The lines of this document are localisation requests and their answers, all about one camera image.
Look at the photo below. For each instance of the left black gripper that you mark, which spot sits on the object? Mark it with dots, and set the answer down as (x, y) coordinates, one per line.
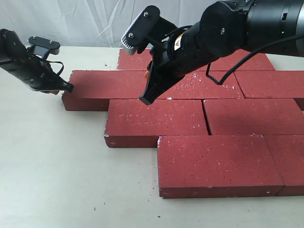
(33, 69)

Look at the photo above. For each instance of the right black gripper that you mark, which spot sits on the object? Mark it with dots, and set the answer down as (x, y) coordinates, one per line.
(184, 53)

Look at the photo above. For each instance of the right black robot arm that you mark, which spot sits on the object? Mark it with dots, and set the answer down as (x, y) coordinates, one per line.
(256, 26)

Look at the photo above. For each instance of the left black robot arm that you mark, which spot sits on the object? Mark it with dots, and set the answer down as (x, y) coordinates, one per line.
(9, 41)

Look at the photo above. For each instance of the front large red brick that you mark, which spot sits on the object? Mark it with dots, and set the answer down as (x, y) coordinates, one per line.
(216, 166)

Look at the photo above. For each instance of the third row red brick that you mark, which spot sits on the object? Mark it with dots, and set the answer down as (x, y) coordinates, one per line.
(267, 116)

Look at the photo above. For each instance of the right second row red brick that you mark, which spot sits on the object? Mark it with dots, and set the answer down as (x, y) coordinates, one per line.
(271, 84)

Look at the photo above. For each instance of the pale blue backdrop cloth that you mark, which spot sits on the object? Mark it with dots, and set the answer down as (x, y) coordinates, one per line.
(89, 23)

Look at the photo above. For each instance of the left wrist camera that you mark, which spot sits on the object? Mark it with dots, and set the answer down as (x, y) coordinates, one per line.
(43, 47)

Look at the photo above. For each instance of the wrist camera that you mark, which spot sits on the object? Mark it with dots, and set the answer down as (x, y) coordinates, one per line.
(43, 47)
(148, 28)

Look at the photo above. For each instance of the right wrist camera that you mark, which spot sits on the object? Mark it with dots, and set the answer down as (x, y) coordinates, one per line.
(148, 28)

